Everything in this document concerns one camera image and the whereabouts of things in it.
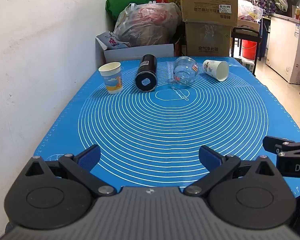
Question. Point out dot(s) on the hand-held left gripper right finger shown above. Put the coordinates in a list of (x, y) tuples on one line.
[(210, 158)]

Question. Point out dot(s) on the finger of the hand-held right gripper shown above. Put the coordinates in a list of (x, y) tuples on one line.
[(272, 143)]

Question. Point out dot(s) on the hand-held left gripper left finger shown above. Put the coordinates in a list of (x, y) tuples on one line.
[(90, 156)]

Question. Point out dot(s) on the blue printed paper cup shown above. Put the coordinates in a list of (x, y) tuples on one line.
[(111, 78)]

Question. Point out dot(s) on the white cartoon paper cup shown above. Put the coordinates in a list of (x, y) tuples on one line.
[(215, 69)]

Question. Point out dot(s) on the blue silicone baking mat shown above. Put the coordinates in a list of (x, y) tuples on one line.
[(152, 120)]

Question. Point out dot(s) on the clear glass jar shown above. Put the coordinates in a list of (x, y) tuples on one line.
[(185, 71)]

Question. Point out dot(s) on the white chest freezer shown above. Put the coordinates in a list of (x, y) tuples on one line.
[(286, 50)]

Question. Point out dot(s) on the red plastic bucket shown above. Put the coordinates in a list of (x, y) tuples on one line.
[(249, 48)]

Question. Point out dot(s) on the black cylindrical flask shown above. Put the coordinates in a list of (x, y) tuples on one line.
[(146, 72)]

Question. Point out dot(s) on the black stool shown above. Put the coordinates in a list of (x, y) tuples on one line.
[(246, 36)]

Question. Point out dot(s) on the white cardboard box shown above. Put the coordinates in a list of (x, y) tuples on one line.
[(137, 53)]

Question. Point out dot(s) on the printed paper packet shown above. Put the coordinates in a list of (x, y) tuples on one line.
[(111, 41)]

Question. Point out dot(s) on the brown cardboard box clear tape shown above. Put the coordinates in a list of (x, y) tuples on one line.
[(207, 41)]

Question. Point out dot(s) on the small flat cardboard box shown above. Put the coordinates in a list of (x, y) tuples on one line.
[(248, 24)]

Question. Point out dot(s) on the yellow bottle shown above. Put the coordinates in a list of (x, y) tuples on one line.
[(298, 13)]

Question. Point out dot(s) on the clear plastic bag red contents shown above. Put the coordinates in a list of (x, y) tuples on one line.
[(147, 25)]

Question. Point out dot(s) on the grey cloth bundle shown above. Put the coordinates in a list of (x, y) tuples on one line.
[(280, 0)]

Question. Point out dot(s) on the large brown cardboard box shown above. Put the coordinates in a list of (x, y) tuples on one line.
[(207, 2)]

